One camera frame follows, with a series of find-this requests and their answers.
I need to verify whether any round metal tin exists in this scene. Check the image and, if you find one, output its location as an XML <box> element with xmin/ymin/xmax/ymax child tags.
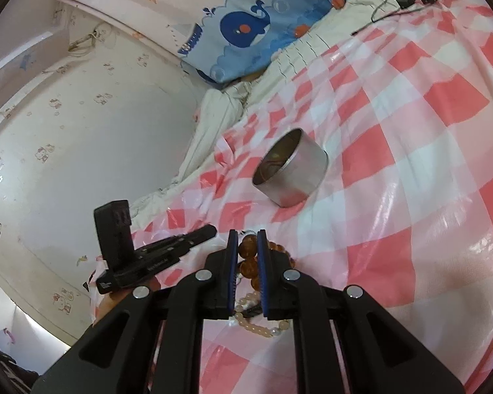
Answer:
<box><xmin>252</xmin><ymin>128</ymin><xmax>328</xmax><ymax>208</ymax></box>

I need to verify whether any green yellow cord bracelet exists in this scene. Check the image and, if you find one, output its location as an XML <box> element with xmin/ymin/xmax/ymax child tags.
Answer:
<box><xmin>261</xmin><ymin>152</ymin><xmax>290</xmax><ymax>173</ymax></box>

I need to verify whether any amber bead bracelet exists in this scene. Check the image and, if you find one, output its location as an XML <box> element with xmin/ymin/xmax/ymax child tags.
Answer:
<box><xmin>237</xmin><ymin>234</ymin><xmax>295</xmax><ymax>293</ymax></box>

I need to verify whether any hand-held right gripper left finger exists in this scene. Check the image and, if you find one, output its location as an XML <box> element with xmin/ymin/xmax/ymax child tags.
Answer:
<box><xmin>31</xmin><ymin>229</ymin><xmax>240</xmax><ymax>394</ymax></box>

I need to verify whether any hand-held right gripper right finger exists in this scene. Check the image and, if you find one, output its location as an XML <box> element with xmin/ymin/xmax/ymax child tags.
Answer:
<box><xmin>257</xmin><ymin>229</ymin><xmax>466</xmax><ymax>394</ymax></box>

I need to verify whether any black cable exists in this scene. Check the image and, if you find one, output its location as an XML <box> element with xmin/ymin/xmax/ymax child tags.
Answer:
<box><xmin>350</xmin><ymin>0</ymin><xmax>457</xmax><ymax>36</ymax></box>

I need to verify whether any person's left hand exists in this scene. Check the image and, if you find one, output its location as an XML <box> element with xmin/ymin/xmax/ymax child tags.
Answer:
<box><xmin>92</xmin><ymin>277</ymin><xmax>162</xmax><ymax>326</ymax></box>

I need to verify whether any wall hook cord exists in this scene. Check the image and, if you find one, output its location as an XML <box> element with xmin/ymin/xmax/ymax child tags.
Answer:
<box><xmin>67</xmin><ymin>29</ymin><xmax>103</xmax><ymax>54</ymax></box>

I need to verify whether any pink checkered plastic sheet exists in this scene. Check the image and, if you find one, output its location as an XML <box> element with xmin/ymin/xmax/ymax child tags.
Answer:
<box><xmin>86</xmin><ymin>0</ymin><xmax>493</xmax><ymax>394</ymax></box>

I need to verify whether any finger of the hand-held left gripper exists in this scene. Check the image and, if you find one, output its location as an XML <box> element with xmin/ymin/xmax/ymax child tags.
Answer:
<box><xmin>133</xmin><ymin>225</ymin><xmax>218</xmax><ymax>257</ymax></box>

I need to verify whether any pale bead bracelet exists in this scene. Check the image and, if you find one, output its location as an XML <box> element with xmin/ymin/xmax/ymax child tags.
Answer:
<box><xmin>232</xmin><ymin>289</ymin><xmax>291</xmax><ymax>339</ymax></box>

